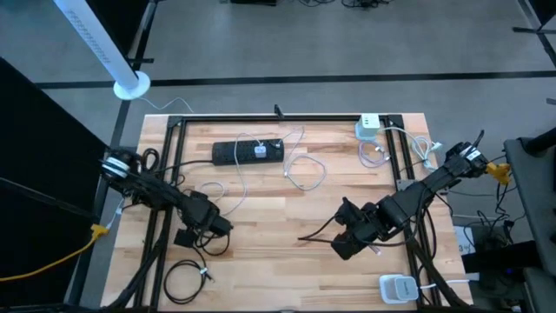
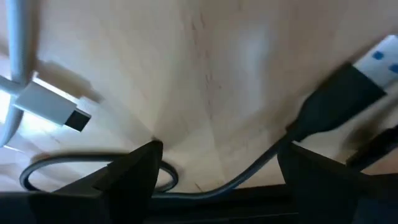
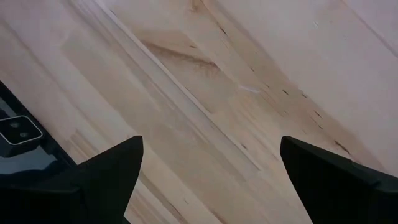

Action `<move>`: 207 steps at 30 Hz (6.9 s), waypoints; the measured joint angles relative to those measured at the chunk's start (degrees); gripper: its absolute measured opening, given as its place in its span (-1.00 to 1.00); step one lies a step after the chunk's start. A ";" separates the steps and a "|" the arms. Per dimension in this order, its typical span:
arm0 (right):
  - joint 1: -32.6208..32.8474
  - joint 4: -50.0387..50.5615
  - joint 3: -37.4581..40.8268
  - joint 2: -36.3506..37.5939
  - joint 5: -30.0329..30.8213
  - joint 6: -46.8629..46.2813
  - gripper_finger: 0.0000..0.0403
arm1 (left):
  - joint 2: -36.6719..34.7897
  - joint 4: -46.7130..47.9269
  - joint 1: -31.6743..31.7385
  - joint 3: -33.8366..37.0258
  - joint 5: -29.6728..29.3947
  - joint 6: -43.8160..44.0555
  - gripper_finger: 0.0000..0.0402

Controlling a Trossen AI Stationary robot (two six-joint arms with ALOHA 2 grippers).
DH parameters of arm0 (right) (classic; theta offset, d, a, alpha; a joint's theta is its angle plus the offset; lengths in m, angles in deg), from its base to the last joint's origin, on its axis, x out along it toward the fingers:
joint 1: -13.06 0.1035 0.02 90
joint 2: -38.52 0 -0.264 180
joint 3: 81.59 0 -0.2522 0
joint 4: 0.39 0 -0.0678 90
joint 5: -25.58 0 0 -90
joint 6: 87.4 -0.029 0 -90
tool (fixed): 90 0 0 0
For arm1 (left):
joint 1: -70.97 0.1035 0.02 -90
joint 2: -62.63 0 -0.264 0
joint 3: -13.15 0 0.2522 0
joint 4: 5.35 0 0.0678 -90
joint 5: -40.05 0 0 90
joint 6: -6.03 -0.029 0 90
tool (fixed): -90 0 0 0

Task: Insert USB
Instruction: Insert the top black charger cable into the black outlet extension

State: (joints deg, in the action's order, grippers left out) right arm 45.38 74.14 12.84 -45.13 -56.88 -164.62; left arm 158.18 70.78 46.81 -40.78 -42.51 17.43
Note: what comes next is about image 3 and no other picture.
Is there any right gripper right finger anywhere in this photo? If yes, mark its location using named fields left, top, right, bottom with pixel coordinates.
left=280, top=136, right=398, bottom=224

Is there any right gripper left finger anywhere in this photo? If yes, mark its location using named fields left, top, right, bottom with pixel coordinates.
left=0, top=136, right=144, bottom=224

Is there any black power strip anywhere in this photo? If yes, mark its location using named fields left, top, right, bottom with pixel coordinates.
left=0, top=80, right=80, bottom=187

